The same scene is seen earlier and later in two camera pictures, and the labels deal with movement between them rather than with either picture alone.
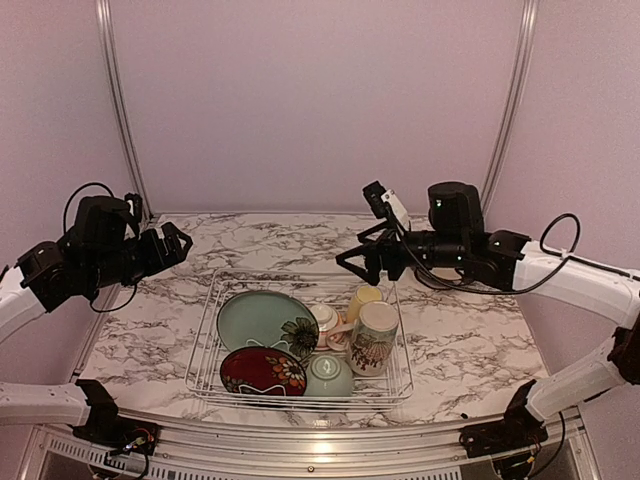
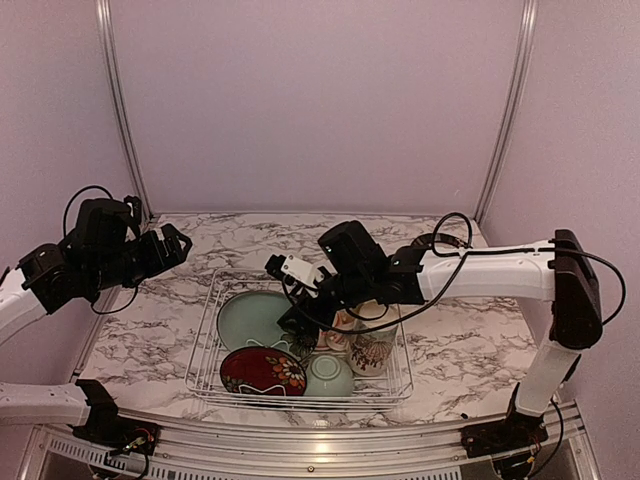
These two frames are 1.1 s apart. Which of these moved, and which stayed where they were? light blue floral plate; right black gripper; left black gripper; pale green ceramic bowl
Moved: right black gripper
Stayed: left black gripper; light blue floral plate; pale green ceramic bowl
